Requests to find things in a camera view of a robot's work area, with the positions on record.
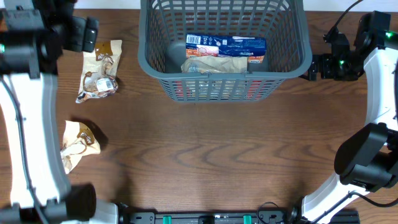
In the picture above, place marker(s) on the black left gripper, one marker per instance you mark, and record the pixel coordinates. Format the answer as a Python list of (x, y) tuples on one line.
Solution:
[(81, 35)]

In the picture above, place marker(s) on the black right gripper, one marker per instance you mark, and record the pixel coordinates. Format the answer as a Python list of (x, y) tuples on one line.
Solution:
[(324, 60)]

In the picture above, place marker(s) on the beige snack pouch top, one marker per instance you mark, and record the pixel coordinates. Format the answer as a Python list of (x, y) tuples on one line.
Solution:
[(98, 77)]

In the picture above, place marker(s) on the beige snack pouch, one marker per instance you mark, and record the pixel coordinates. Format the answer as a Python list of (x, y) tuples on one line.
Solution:
[(78, 141), (211, 64), (98, 77)]

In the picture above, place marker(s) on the blue tissue multipack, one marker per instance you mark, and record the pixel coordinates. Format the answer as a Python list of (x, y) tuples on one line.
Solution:
[(198, 45)]

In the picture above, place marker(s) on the beige snack pouch bottom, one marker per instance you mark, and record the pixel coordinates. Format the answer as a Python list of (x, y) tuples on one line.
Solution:
[(78, 141)]

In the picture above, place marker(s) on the orange yellow cracker package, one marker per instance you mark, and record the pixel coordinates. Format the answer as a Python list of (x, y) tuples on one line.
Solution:
[(223, 90)]

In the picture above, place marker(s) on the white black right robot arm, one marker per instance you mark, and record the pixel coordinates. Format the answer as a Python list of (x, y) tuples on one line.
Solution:
[(367, 161)]

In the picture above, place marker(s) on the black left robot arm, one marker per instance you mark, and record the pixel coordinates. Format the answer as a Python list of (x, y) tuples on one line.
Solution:
[(37, 33)]

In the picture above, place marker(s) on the grey plastic basket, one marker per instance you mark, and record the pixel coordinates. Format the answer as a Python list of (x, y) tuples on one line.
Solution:
[(166, 25)]

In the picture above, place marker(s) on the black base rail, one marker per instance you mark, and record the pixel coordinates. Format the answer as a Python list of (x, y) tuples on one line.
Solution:
[(266, 216)]

